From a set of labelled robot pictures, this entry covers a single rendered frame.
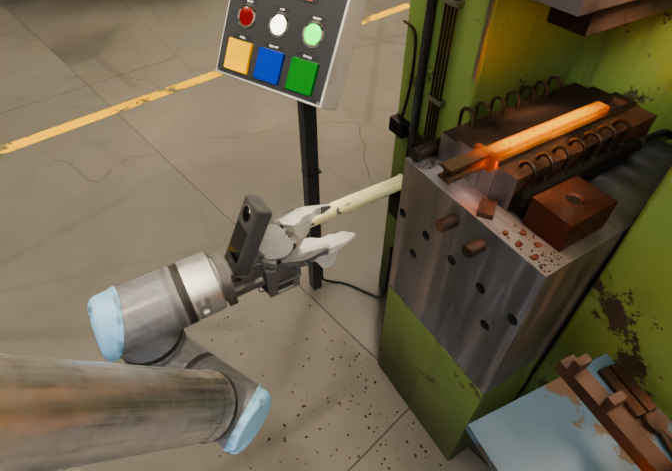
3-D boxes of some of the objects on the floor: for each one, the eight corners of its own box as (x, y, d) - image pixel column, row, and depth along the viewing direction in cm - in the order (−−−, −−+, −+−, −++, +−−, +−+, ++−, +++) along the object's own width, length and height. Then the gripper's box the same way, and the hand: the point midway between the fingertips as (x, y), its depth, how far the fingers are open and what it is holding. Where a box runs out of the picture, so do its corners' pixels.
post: (314, 291, 182) (298, 23, 107) (309, 284, 185) (291, 18, 110) (322, 287, 184) (312, 20, 109) (317, 280, 186) (305, 14, 111)
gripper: (209, 270, 72) (322, 223, 79) (240, 331, 64) (363, 272, 71) (198, 233, 66) (321, 186, 73) (230, 295, 58) (365, 235, 65)
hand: (336, 218), depth 70 cm, fingers open, 6 cm apart
